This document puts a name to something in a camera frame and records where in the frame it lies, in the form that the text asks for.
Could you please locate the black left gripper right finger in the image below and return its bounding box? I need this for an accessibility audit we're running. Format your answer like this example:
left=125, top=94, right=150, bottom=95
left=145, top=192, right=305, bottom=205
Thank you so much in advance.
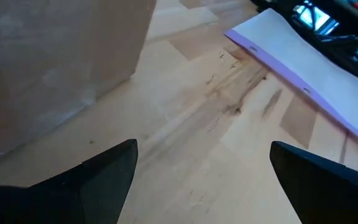
left=269, top=140, right=358, bottom=224

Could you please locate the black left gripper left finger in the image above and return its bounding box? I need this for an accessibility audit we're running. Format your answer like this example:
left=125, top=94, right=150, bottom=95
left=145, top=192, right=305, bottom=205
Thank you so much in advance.
left=0, top=138, right=139, bottom=224

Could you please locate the purple-edged mesh zip pouch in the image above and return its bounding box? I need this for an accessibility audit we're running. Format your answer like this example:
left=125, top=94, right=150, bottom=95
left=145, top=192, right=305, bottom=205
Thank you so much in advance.
left=223, top=7, right=358, bottom=154

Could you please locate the brown Sephora cardboard box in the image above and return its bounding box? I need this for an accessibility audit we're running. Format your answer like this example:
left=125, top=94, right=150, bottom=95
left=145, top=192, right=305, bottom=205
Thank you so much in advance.
left=0, top=0, right=157, bottom=169

